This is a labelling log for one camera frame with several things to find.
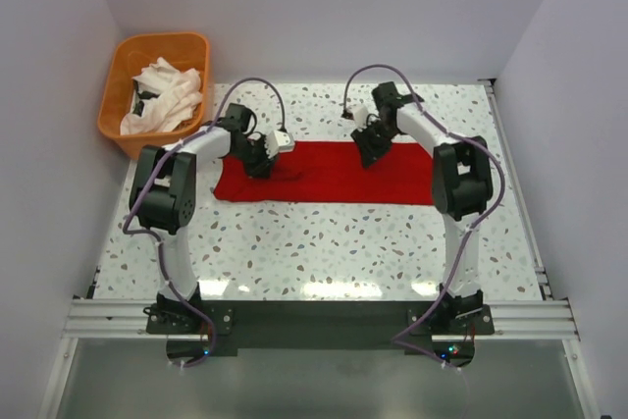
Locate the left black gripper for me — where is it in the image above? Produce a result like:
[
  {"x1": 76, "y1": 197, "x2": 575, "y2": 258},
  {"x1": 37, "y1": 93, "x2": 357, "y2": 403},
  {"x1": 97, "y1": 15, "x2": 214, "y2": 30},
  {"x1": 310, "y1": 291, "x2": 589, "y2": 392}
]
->
[{"x1": 231, "y1": 135, "x2": 279, "y2": 180}]

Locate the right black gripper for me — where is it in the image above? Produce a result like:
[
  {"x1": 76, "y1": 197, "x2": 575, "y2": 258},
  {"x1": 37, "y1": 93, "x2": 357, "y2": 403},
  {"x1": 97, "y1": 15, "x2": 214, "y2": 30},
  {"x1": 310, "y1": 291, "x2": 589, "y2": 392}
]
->
[{"x1": 351, "y1": 121, "x2": 401, "y2": 170}]

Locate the red t shirt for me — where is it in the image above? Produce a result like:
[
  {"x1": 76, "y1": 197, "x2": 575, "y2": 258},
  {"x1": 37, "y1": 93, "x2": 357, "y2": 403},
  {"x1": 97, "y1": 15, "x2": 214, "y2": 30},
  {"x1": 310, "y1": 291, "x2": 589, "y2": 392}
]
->
[{"x1": 214, "y1": 141, "x2": 433, "y2": 206}]

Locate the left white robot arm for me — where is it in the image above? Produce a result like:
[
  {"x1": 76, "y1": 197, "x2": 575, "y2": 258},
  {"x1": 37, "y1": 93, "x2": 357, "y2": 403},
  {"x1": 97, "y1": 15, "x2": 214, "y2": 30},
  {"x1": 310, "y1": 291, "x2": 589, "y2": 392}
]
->
[{"x1": 123, "y1": 103, "x2": 294, "y2": 333}]

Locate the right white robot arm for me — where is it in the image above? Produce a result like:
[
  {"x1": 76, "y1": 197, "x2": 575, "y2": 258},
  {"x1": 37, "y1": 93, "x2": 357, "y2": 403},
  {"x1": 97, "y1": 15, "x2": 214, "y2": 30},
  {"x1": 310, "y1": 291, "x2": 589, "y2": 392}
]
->
[{"x1": 342, "y1": 82, "x2": 494, "y2": 334}]

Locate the white t shirt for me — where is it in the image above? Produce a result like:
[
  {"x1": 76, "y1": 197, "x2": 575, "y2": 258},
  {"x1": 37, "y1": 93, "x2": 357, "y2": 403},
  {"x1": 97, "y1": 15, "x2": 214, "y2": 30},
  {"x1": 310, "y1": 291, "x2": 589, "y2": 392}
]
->
[{"x1": 120, "y1": 57, "x2": 203, "y2": 135}]

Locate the orange plastic laundry basket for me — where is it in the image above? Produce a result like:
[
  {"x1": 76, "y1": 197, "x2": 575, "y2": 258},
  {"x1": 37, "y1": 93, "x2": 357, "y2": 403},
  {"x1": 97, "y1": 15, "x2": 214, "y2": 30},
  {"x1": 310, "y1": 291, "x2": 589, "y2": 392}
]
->
[{"x1": 97, "y1": 32, "x2": 213, "y2": 160}]

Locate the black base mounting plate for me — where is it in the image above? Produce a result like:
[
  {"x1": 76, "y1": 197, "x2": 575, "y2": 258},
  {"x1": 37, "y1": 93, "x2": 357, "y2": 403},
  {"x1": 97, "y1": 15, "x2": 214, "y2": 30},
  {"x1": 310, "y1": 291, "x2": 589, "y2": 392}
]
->
[{"x1": 143, "y1": 298, "x2": 496, "y2": 359}]

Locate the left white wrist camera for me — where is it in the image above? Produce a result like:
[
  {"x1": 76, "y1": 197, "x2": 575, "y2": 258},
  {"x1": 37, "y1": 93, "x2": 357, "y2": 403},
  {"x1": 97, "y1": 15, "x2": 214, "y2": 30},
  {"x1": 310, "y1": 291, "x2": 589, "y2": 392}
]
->
[{"x1": 265, "y1": 131, "x2": 295, "y2": 157}]

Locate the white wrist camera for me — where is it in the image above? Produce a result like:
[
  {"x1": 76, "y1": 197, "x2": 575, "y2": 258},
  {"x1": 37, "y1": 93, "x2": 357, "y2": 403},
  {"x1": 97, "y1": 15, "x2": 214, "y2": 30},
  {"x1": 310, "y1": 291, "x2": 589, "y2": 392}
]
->
[
  {"x1": 341, "y1": 104, "x2": 370, "y2": 129},
  {"x1": 265, "y1": 131, "x2": 295, "y2": 157}
]

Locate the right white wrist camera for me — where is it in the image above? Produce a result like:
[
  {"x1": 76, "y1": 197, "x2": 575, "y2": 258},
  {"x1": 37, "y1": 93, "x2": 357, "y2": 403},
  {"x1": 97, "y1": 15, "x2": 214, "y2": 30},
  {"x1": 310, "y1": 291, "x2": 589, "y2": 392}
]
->
[{"x1": 341, "y1": 104, "x2": 370, "y2": 129}]

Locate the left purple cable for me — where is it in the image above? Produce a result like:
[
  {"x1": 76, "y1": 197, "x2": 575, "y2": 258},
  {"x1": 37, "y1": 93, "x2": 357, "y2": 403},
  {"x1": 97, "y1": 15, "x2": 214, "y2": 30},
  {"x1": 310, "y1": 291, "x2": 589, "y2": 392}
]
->
[{"x1": 121, "y1": 77, "x2": 290, "y2": 370}]

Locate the purple cable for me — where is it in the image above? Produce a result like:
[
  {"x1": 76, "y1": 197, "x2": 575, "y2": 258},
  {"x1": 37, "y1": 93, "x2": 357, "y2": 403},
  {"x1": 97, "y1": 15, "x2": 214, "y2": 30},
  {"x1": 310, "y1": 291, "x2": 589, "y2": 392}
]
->
[
  {"x1": 121, "y1": 77, "x2": 290, "y2": 370},
  {"x1": 391, "y1": 64, "x2": 506, "y2": 366}
]

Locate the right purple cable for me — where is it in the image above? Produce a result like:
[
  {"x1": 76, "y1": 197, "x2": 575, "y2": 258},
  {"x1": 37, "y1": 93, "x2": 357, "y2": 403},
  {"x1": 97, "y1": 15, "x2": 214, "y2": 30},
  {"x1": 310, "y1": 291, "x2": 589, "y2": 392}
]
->
[{"x1": 391, "y1": 64, "x2": 506, "y2": 366}]

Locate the aluminium frame rail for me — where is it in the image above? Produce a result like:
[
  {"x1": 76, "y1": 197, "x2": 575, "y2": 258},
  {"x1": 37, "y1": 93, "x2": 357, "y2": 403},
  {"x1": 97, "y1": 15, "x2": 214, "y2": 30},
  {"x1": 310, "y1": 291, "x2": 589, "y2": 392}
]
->
[{"x1": 36, "y1": 266, "x2": 601, "y2": 419}]

